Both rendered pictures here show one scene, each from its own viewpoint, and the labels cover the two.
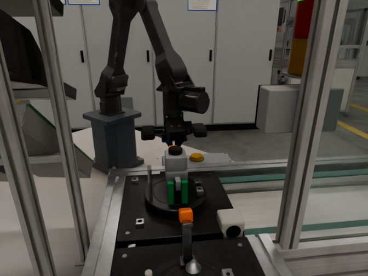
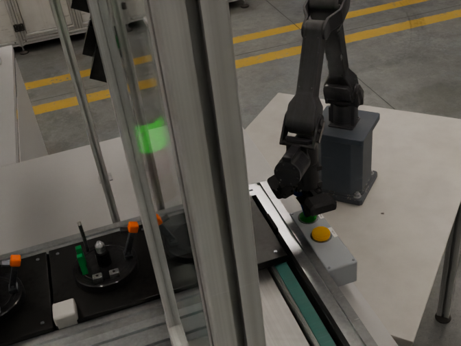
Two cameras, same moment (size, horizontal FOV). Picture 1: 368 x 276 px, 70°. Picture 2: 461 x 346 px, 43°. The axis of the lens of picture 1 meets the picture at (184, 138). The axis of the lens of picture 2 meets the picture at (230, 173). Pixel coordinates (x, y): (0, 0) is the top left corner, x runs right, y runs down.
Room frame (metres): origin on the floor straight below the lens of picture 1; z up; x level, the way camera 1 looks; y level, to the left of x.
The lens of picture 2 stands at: (0.43, -1.00, 1.84)
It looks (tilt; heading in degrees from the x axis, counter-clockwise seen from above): 35 degrees down; 83
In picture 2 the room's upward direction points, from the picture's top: 7 degrees counter-clockwise
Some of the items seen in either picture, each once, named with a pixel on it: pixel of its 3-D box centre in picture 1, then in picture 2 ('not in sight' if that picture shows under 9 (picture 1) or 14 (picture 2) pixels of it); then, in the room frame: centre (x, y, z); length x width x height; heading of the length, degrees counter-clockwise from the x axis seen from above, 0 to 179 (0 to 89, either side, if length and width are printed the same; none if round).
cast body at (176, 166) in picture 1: (176, 165); not in sight; (0.49, 0.02, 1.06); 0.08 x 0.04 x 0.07; 8
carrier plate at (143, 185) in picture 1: (176, 201); (218, 239); (0.50, 0.02, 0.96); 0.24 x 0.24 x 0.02; 7
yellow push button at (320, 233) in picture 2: (196, 157); (321, 235); (0.73, -0.04, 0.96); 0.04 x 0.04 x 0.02
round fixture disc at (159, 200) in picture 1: (176, 194); not in sight; (0.50, 0.02, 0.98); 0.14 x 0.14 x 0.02
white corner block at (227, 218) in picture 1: (230, 223); not in sight; (0.42, -0.09, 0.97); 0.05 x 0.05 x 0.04; 7
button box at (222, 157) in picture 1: (196, 167); (321, 245); (0.73, -0.04, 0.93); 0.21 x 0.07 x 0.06; 97
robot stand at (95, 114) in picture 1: (114, 139); (344, 154); (0.89, 0.25, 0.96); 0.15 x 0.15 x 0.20; 51
